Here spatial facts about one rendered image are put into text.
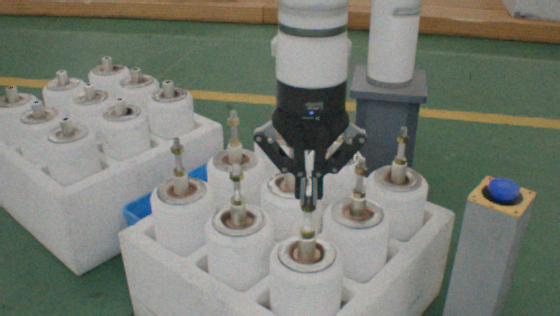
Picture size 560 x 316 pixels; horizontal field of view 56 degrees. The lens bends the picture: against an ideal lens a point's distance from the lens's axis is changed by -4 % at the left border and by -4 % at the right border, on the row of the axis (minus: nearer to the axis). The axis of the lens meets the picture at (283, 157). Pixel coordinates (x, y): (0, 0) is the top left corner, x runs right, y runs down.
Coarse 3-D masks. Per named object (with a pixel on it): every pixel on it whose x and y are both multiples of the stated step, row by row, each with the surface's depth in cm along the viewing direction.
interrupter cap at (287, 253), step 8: (288, 240) 72; (296, 240) 72; (320, 240) 72; (328, 240) 72; (280, 248) 70; (288, 248) 70; (296, 248) 71; (320, 248) 71; (328, 248) 71; (280, 256) 69; (288, 256) 69; (296, 256) 70; (320, 256) 69; (328, 256) 69; (288, 264) 68; (296, 264) 68; (304, 264) 68; (312, 264) 68; (320, 264) 68; (328, 264) 68; (296, 272) 67; (304, 272) 67; (312, 272) 67
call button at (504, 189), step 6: (492, 180) 70; (498, 180) 70; (504, 180) 70; (510, 180) 70; (492, 186) 69; (498, 186) 69; (504, 186) 69; (510, 186) 69; (516, 186) 69; (492, 192) 69; (498, 192) 68; (504, 192) 68; (510, 192) 68; (516, 192) 68; (498, 198) 69; (504, 198) 69; (510, 198) 68
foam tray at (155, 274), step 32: (448, 224) 89; (128, 256) 86; (160, 256) 80; (192, 256) 80; (416, 256) 81; (160, 288) 83; (192, 288) 76; (224, 288) 75; (256, 288) 75; (352, 288) 75; (384, 288) 75; (416, 288) 86
